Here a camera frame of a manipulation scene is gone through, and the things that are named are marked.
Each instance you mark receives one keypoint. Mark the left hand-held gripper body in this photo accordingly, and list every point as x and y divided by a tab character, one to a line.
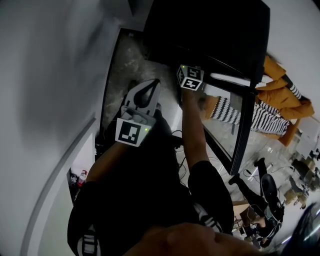
130	132

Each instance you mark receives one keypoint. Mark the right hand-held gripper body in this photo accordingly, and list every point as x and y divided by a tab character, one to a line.
190	77

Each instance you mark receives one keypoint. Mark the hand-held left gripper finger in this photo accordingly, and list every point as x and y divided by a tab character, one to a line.
131	96
154	100

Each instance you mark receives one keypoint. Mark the black fridge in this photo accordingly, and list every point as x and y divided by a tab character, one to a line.
212	30

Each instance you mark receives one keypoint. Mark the red drink bottle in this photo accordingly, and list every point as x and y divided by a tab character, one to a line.
82	177

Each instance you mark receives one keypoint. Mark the person's left forearm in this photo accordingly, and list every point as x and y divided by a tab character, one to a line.
107	162

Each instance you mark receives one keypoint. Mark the person's right forearm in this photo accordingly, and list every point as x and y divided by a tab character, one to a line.
195	135

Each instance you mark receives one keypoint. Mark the person's black clothing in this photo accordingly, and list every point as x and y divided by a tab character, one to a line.
140	190

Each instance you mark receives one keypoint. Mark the person's chin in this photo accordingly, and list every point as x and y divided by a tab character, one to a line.
195	240

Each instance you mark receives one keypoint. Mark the black office chair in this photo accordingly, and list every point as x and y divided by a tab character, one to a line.
268	187

